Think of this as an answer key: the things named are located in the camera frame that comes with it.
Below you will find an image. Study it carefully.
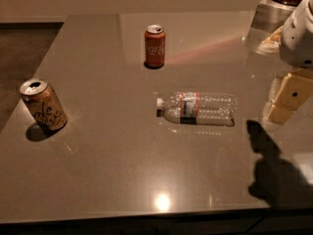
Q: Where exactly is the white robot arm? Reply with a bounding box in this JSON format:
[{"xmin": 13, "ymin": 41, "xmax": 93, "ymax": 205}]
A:
[{"xmin": 265, "ymin": 0, "xmax": 313, "ymax": 124}]

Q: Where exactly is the clear plastic water bottle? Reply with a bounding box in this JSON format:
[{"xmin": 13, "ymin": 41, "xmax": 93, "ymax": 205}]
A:
[{"xmin": 156, "ymin": 92, "xmax": 237, "ymax": 127}]

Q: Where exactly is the tan sparkling water can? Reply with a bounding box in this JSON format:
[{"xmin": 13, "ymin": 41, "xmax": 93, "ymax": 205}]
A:
[{"xmin": 20, "ymin": 78, "xmax": 67, "ymax": 131}]

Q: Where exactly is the steel snack dispenser base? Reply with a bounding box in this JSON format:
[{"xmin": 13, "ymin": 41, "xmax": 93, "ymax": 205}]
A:
[{"xmin": 251, "ymin": 0, "xmax": 294, "ymax": 32}]

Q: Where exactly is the red cola can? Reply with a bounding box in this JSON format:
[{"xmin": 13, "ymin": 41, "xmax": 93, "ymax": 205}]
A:
[{"xmin": 144, "ymin": 24, "xmax": 165, "ymax": 69}]

